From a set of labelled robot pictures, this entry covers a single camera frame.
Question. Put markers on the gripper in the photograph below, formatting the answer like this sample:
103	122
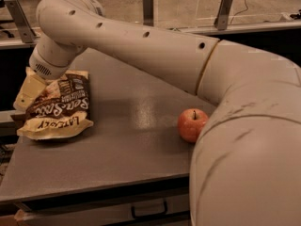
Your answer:
44	68

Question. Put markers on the brown Late July chip bag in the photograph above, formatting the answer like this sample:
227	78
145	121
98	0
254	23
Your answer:
65	114

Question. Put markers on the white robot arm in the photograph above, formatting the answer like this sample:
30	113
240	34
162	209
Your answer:
246	165

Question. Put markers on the red apple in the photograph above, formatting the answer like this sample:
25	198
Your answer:
190	123

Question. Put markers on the grey table drawer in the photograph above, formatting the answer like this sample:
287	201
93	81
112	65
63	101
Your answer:
147	209

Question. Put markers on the left metal bracket post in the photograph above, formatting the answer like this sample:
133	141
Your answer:
25	31

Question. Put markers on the metal bracket post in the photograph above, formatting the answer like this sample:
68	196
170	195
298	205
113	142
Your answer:
25	31
148	12
222	18

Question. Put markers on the middle metal bracket post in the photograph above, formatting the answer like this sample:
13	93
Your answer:
148	12

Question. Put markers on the right metal bracket post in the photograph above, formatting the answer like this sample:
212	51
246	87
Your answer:
222	18

